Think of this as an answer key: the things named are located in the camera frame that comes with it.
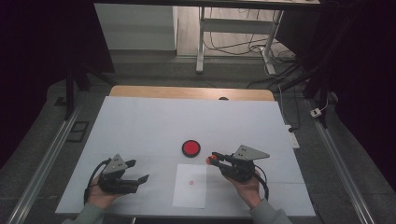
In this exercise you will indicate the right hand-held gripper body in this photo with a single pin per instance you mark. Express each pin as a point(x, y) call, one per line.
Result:
point(241, 168)

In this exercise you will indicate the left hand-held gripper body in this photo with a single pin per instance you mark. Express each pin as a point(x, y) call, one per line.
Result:
point(115, 183)

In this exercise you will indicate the small red stamp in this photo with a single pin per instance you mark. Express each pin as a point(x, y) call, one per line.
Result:
point(211, 160)

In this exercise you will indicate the round red ink pad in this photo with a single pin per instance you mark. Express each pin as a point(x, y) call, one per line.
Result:
point(190, 148)

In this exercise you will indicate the person's left hand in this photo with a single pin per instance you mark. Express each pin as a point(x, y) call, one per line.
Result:
point(99, 197)

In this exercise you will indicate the person's right hand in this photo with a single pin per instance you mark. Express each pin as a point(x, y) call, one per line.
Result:
point(247, 191)

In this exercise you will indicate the small white paper sheet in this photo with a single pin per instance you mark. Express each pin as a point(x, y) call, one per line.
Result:
point(190, 189)

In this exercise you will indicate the large white table cover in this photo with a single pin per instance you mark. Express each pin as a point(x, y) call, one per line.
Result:
point(155, 124)

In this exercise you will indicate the dark table grommet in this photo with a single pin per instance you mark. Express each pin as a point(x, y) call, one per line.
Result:
point(223, 98)

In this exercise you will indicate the white power strip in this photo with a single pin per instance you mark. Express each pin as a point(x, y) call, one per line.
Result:
point(293, 138)

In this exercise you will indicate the white plug adapter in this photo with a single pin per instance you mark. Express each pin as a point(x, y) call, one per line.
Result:
point(315, 112)

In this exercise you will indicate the black stand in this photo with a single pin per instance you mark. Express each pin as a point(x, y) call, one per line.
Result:
point(322, 93)
point(69, 93)

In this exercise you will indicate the white cabinet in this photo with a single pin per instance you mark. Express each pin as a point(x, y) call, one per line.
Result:
point(134, 28)

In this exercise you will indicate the dark curtain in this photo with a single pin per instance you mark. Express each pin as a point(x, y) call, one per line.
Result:
point(34, 62)
point(367, 77)

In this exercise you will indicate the metal floor rail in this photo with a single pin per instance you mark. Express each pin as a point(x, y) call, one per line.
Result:
point(46, 161)
point(339, 168)

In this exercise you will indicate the white desk frame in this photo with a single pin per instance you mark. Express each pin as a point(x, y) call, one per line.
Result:
point(233, 25)

